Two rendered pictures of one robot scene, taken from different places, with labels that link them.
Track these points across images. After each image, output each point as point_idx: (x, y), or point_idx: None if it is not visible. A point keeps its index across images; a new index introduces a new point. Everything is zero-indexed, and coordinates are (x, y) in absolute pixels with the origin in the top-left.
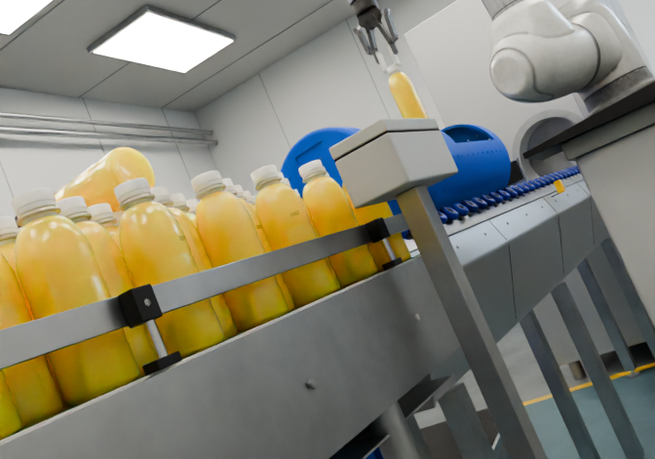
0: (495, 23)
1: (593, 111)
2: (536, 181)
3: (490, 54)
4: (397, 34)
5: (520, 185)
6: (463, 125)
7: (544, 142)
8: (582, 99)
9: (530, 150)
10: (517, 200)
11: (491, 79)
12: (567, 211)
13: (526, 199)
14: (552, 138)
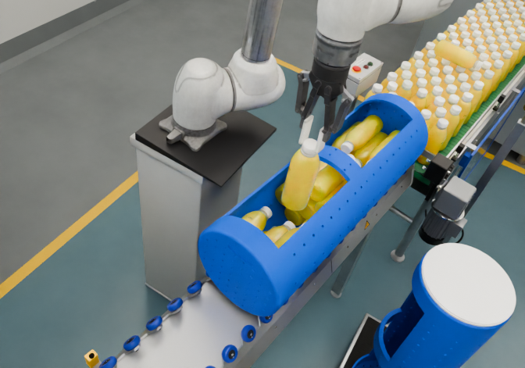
0: (273, 56)
1: (219, 123)
2: (115, 357)
3: (281, 73)
4: (295, 105)
5: (180, 298)
6: (237, 217)
7: (265, 122)
8: (213, 123)
9: (272, 126)
10: (207, 277)
11: (284, 87)
12: None
13: (187, 294)
14: (261, 119)
